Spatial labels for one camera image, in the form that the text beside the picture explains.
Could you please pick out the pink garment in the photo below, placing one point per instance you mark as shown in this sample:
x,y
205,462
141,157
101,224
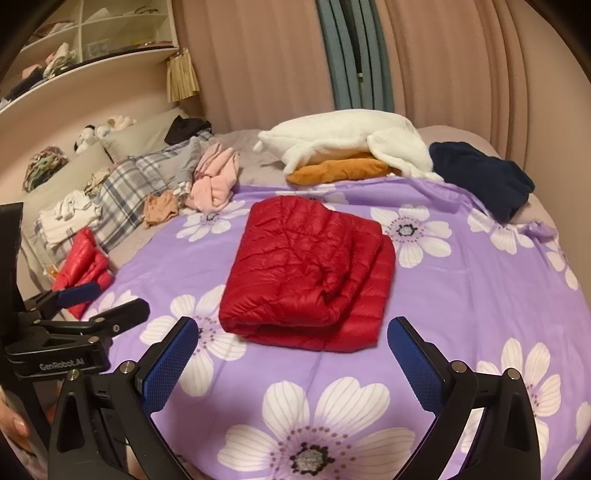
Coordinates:
x,y
213,179

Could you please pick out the purple floral duvet cover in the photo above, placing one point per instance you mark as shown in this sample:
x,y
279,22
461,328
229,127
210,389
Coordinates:
x,y
495,297

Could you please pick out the green patterned cloth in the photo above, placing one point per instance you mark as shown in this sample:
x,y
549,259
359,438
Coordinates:
x,y
42,166

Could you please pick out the plaid grey pillow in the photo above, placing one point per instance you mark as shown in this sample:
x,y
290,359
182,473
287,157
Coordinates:
x,y
122,194

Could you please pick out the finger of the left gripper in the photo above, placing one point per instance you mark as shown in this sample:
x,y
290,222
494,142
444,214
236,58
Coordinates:
x,y
52,301
102,327

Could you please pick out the wall shelf unit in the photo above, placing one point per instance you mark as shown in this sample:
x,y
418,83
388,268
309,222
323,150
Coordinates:
x,y
89,38

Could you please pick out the panda plush toy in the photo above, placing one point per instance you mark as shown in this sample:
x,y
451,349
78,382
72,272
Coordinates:
x,y
91,134

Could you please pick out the white fleece garment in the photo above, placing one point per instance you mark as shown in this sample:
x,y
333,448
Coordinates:
x,y
340,134

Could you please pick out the orange folded garment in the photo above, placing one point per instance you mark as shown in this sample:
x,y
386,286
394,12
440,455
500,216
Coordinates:
x,y
358,167

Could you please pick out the small tan cloth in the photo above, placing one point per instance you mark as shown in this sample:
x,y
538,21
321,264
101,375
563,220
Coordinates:
x,y
158,209

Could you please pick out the red down jacket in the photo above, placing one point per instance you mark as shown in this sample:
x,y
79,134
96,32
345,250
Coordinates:
x,y
308,277
85,263

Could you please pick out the navy blue garment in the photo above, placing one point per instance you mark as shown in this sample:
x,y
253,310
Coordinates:
x,y
501,185

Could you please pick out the person's left hand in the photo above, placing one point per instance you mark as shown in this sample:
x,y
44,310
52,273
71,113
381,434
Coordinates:
x,y
14,427

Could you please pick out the white folded clothes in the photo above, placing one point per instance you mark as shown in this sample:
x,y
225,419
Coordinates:
x,y
69,215

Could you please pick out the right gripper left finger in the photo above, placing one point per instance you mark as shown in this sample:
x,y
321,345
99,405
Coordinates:
x,y
98,416

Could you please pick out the pink curtain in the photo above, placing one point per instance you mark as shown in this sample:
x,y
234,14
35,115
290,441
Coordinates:
x,y
498,69

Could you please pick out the beige pillow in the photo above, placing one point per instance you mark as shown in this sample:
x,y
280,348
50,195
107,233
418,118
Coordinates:
x,y
146,136

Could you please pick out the black cloth on pillow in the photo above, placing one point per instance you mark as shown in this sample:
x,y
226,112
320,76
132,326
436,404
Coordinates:
x,y
182,129

